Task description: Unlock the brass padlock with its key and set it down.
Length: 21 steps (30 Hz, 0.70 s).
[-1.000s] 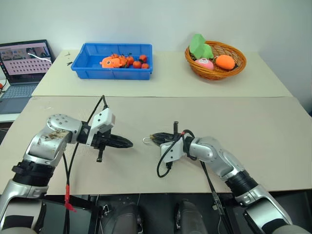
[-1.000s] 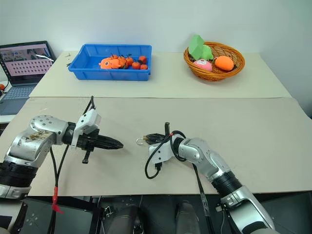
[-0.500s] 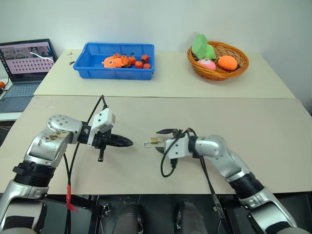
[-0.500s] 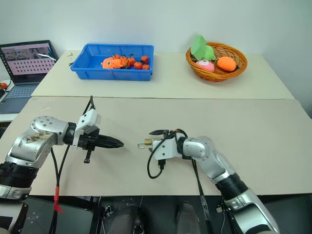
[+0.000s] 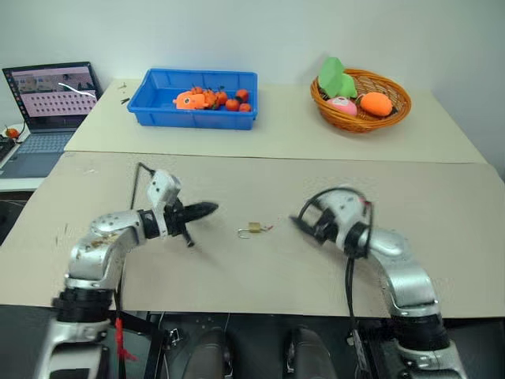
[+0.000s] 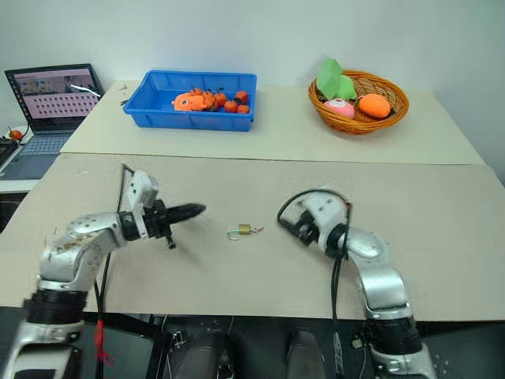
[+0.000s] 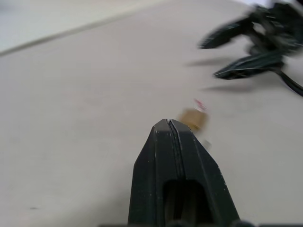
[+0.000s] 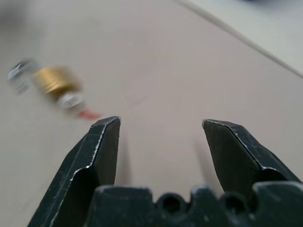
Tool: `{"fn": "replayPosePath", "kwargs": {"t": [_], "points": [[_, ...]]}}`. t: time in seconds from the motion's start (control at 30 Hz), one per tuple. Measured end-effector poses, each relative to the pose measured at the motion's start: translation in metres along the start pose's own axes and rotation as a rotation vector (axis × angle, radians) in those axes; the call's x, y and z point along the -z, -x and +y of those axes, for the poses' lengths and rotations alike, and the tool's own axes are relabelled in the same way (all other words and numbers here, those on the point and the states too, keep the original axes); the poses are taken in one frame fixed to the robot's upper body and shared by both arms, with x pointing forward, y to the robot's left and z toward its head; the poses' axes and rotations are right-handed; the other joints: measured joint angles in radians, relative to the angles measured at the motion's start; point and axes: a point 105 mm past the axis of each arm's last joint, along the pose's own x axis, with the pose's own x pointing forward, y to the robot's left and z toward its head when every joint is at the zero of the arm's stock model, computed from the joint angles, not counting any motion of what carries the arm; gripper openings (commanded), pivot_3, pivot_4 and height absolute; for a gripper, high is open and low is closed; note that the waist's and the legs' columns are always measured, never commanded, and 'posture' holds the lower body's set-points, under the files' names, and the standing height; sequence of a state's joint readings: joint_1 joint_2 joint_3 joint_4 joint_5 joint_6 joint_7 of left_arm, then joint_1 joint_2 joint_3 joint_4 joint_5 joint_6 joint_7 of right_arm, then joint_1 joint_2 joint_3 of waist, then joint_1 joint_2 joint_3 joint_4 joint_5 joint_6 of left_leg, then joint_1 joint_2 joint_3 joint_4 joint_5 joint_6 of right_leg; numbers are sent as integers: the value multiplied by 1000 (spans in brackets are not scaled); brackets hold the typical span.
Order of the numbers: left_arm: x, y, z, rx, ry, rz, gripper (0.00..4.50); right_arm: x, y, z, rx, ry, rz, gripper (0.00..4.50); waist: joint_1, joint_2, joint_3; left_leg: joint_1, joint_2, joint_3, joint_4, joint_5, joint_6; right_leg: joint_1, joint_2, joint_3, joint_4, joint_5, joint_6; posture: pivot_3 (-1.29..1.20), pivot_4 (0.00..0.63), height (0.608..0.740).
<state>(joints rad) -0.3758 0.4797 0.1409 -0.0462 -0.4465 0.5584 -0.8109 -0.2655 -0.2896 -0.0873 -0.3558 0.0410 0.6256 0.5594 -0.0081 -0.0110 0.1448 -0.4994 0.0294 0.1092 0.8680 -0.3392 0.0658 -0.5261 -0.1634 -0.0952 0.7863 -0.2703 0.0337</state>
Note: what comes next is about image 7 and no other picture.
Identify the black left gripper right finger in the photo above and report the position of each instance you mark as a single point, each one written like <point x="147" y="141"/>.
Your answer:
<point x="203" y="175"/>

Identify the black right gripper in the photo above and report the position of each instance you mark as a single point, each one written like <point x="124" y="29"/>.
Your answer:
<point x="277" y="28"/>

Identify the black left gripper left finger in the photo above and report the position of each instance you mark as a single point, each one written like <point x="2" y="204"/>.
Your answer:
<point x="146" y="179"/>

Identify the silver padlock key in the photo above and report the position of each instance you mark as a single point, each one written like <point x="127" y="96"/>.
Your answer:
<point x="200" y="105"/>

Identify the beige table mat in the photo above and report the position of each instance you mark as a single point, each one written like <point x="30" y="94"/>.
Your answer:
<point x="71" y="118"/>

